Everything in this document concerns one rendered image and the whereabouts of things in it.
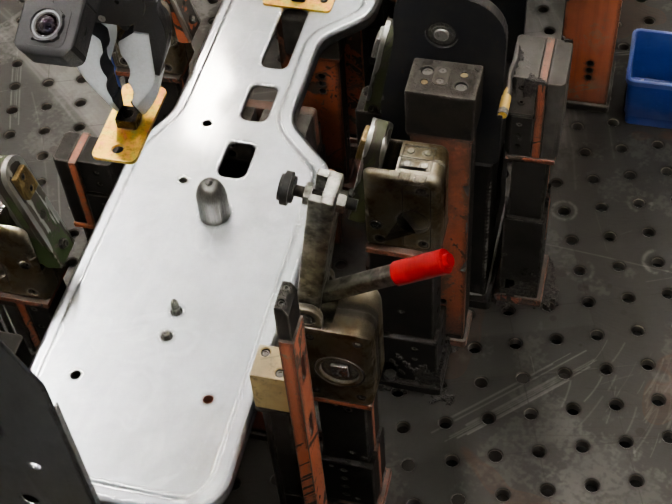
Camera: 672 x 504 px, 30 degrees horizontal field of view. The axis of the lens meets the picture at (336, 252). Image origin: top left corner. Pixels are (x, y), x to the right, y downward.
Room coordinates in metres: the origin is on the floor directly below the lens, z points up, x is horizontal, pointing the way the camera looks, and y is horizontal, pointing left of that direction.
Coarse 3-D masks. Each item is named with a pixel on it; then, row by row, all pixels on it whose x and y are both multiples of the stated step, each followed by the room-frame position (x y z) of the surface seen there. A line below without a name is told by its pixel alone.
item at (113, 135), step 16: (128, 96) 0.76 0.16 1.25; (160, 96) 0.76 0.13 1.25; (112, 112) 0.74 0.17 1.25; (128, 112) 0.74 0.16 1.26; (112, 128) 0.73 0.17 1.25; (128, 128) 0.72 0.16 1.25; (144, 128) 0.72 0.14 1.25; (96, 144) 0.71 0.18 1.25; (112, 144) 0.71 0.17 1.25; (128, 144) 0.71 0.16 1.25; (144, 144) 0.71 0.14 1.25; (112, 160) 0.69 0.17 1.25; (128, 160) 0.69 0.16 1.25
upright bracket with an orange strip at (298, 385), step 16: (288, 288) 0.59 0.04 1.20; (288, 304) 0.58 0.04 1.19; (288, 320) 0.57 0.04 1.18; (288, 336) 0.57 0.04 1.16; (304, 336) 0.59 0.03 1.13; (288, 352) 0.57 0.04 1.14; (304, 352) 0.59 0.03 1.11; (288, 368) 0.57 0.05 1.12; (304, 368) 0.58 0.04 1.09; (288, 384) 0.57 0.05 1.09; (304, 384) 0.58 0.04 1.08; (288, 400) 0.57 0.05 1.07; (304, 400) 0.57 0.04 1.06; (304, 416) 0.57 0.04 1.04; (304, 432) 0.57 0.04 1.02; (304, 448) 0.57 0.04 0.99; (304, 464) 0.57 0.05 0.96; (320, 464) 0.59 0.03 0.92; (304, 480) 0.57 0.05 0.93; (320, 480) 0.58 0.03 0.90; (304, 496) 0.57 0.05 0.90; (320, 496) 0.58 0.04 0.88
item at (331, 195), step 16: (288, 176) 0.69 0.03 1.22; (320, 176) 0.69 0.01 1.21; (336, 176) 0.69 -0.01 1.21; (288, 192) 0.68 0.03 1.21; (304, 192) 0.68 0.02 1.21; (320, 192) 0.68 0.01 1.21; (336, 192) 0.67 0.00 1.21; (320, 208) 0.66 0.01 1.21; (336, 208) 0.67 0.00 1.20; (352, 208) 0.66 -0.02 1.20; (320, 224) 0.66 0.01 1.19; (336, 224) 0.69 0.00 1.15; (304, 240) 0.66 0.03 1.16; (320, 240) 0.66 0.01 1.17; (304, 256) 0.66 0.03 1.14; (320, 256) 0.66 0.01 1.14; (304, 272) 0.67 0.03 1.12; (320, 272) 0.66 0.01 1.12; (304, 288) 0.67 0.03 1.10; (320, 288) 0.66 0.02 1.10; (320, 304) 0.66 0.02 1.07
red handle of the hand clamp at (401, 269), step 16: (416, 256) 0.66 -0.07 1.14; (432, 256) 0.65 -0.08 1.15; (448, 256) 0.65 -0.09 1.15; (368, 272) 0.67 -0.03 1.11; (384, 272) 0.66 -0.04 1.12; (400, 272) 0.65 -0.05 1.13; (416, 272) 0.64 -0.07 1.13; (432, 272) 0.64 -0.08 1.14; (448, 272) 0.64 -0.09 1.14; (336, 288) 0.67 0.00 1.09; (352, 288) 0.66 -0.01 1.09; (368, 288) 0.66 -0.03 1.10
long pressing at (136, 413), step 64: (256, 0) 1.17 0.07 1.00; (256, 64) 1.06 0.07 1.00; (192, 128) 0.97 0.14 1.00; (256, 128) 0.96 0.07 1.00; (128, 192) 0.89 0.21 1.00; (192, 192) 0.88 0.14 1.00; (256, 192) 0.87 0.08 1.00; (128, 256) 0.80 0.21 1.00; (192, 256) 0.79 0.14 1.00; (256, 256) 0.78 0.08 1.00; (64, 320) 0.73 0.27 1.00; (128, 320) 0.72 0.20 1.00; (192, 320) 0.71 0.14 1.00; (256, 320) 0.71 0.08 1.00; (64, 384) 0.65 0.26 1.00; (128, 384) 0.65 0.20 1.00; (192, 384) 0.64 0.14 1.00; (128, 448) 0.58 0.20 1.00; (192, 448) 0.57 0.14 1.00
